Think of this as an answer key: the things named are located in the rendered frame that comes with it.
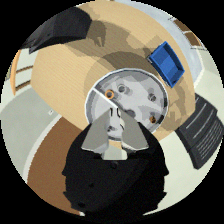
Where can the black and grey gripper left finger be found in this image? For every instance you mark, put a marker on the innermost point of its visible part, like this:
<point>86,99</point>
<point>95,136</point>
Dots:
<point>93,139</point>

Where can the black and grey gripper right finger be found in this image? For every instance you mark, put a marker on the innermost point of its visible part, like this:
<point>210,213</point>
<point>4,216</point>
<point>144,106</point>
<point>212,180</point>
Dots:
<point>137,138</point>

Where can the blue crate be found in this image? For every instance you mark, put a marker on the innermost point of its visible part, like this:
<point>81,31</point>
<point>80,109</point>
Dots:
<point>167,61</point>

